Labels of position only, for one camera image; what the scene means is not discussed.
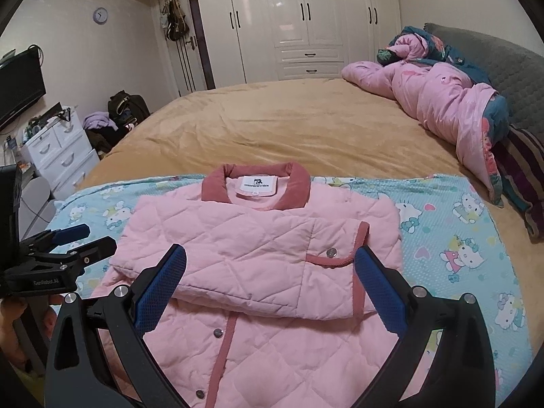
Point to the person's left hand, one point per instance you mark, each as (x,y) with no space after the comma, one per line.
(8,327)

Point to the pink floral comforter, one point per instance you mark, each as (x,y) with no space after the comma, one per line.
(442,93)

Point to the white door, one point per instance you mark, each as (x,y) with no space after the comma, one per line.
(191,68)

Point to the blue cartoon printed sheet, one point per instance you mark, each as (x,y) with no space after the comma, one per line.
(459,238)

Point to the white drawer chest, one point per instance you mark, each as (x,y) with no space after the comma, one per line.
(59,148)

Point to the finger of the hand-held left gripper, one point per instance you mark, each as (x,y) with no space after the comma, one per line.
(70,233)
(72,257)

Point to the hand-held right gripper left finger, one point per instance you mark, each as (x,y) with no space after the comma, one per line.
(159,289)

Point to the grey quilted headboard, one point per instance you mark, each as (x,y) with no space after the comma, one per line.
(518,76)

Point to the purple clothes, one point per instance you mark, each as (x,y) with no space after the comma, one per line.
(100,120)

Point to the pink quilted jacket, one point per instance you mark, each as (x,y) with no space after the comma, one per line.
(255,238)

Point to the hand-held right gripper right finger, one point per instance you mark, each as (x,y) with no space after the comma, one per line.
(380,289)

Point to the round wall clock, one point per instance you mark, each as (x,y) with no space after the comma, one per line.
(100,15)

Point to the striped pillow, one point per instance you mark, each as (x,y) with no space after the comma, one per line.
(522,170)

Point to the white wardrobe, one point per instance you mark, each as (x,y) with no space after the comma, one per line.
(263,21)

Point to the bed with tan bedspread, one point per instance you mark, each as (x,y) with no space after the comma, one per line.
(297,127)

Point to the dark clothes pile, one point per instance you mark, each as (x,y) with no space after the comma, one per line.
(106,140)

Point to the black television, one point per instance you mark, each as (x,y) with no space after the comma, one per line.
(21,89)

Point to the black bag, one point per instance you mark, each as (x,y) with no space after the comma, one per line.
(127,108)

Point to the hanging bags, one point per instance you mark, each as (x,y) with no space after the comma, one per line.
(176,21)

